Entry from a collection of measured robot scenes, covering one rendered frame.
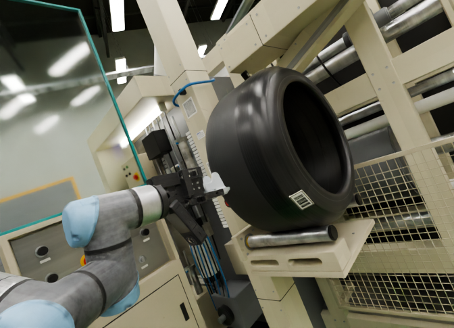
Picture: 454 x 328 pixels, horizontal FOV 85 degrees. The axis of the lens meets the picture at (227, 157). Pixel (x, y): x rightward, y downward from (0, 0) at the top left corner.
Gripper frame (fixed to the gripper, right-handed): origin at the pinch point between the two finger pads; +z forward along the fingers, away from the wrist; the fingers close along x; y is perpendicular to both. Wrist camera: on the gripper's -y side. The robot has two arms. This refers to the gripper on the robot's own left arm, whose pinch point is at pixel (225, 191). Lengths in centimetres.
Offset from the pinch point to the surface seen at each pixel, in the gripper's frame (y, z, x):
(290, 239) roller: -20.5, 24.4, 3.2
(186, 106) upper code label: 42, 24, 34
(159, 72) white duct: 90, 47, 78
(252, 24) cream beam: 67, 48, 3
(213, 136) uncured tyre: 18.1, 9.6, 8.4
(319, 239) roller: -21.4, 24.6, -6.7
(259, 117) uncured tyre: 16.6, 11.3, -9.6
